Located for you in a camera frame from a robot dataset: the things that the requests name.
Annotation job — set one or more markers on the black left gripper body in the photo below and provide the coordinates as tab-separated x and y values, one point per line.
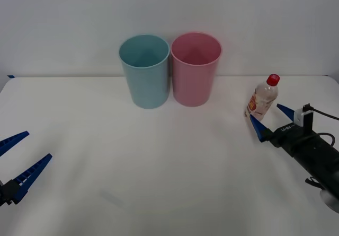
4	195

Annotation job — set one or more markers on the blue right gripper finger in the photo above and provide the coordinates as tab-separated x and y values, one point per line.
260	130
288	111

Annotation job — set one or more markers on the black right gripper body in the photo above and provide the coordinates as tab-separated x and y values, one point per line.
291	138

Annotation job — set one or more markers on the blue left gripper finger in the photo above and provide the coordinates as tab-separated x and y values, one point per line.
31	175
12	141

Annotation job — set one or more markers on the clear bottle with red cap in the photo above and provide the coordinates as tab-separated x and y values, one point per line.
262	98

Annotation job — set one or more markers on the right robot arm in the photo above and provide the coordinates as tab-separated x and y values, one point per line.
320	161

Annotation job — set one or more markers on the pink plastic bin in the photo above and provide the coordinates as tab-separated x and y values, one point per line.
192	87

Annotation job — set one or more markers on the pale blue plastic bin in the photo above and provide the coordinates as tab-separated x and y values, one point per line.
148	87

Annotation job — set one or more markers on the pale grey right wrist camera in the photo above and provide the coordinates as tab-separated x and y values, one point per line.
299	117

